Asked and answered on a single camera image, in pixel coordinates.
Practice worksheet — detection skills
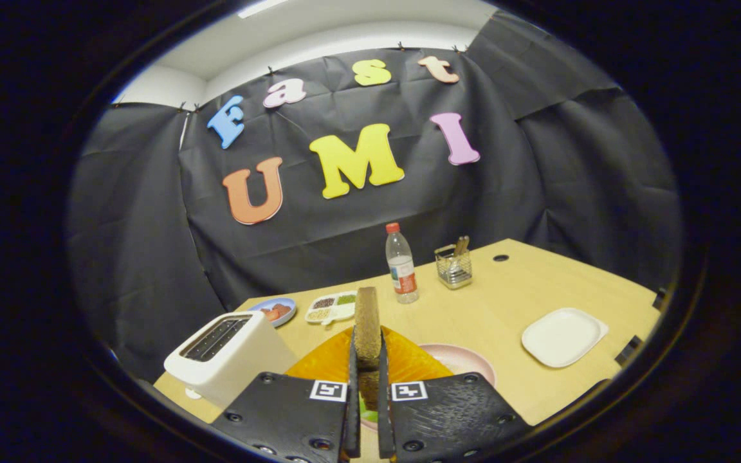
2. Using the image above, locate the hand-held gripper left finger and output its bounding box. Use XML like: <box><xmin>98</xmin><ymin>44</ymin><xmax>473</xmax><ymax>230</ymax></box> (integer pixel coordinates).
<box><xmin>211</xmin><ymin>327</ymin><xmax>361</xmax><ymax>463</ymax></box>

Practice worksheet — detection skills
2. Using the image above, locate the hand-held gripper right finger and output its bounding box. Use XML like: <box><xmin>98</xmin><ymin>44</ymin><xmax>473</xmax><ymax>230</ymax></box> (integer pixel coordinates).
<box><xmin>377</xmin><ymin>327</ymin><xmax>532</xmax><ymax>463</ymax></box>

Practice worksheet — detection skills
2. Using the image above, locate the brown bread slice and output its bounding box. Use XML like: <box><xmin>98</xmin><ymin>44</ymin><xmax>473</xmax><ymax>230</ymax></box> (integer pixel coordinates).
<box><xmin>354</xmin><ymin>287</ymin><xmax>383</xmax><ymax>412</ymax></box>

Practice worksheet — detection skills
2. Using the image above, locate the pink plate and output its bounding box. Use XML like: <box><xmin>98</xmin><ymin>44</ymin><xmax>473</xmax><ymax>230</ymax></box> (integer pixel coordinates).
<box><xmin>359</xmin><ymin>343</ymin><xmax>497</xmax><ymax>430</ymax></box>

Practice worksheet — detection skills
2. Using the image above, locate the white sectioned condiment dish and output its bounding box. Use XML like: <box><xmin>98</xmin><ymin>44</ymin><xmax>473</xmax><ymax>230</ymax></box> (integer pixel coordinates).
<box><xmin>305</xmin><ymin>291</ymin><xmax>358</xmax><ymax>325</ymax></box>

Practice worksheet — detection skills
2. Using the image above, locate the white toaster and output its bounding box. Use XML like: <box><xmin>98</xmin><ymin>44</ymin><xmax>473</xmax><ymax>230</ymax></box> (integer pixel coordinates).
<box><xmin>163</xmin><ymin>311</ymin><xmax>298</xmax><ymax>410</ymax></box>

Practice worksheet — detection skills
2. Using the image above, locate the blue plate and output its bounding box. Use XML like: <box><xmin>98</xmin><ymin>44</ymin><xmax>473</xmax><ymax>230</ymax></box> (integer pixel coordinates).
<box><xmin>248</xmin><ymin>297</ymin><xmax>297</xmax><ymax>328</ymax></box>

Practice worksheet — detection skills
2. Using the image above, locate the clear red-capped water bottle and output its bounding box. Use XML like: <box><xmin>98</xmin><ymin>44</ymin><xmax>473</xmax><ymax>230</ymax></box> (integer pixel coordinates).
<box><xmin>385</xmin><ymin>222</ymin><xmax>420</xmax><ymax>304</ymax></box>

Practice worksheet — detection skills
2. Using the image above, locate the wooden utensil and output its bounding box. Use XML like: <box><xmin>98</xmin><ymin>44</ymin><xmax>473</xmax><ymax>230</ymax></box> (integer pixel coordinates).
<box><xmin>451</xmin><ymin>235</ymin><xmax>471</xmax><ymax>271</ymax></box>

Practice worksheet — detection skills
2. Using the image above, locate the white square plate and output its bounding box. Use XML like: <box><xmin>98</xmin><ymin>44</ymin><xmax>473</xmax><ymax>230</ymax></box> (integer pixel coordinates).
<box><xmin>521</xmin><ymin>307</ymin><xmax>610</xmax><ymax>368</ymax></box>

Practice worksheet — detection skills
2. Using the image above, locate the wire cutlery holder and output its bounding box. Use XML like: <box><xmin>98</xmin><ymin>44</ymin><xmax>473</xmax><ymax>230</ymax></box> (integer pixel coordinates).
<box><xmin>434</xmin><ymin>243</ymin><xmax>473</xmax><ymax>290</ymax></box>

